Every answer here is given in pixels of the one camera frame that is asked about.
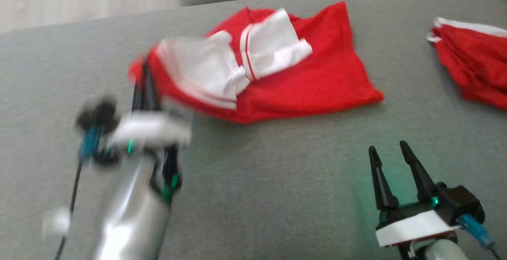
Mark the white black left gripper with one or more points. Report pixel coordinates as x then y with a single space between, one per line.
154 129

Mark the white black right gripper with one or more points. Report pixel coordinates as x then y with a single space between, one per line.
412 226

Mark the red jersey with white sleeves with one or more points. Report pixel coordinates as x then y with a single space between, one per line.
317 73

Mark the red shorts with white stripe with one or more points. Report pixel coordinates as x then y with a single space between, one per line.
475 62

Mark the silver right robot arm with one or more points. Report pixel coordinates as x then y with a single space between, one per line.
443 252

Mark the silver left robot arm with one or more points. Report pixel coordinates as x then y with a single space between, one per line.
134 220

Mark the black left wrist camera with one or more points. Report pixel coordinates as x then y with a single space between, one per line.
99 115

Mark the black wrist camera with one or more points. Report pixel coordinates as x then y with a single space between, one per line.
459 202
99 115

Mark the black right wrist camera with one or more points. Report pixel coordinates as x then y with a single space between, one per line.
459 202

